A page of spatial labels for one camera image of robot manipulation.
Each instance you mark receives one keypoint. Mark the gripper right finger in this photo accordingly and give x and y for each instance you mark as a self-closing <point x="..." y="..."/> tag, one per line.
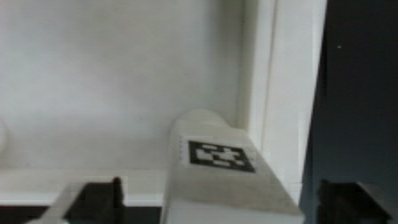
<point x="347" y="205"/>

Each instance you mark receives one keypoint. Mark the white table leg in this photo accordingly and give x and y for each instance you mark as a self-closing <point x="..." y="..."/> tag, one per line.
<point x="223" y="189"/>

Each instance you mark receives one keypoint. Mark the white U-shaped fence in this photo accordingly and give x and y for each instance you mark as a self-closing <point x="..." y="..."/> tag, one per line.
<point x="281" y="56"/>

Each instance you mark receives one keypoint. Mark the white square table top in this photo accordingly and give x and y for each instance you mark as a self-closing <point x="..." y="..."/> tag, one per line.
<point x="112" y="63"/>

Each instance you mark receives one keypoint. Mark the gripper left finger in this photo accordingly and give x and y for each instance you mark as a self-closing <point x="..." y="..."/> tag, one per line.
<point x="88" y="204"/>

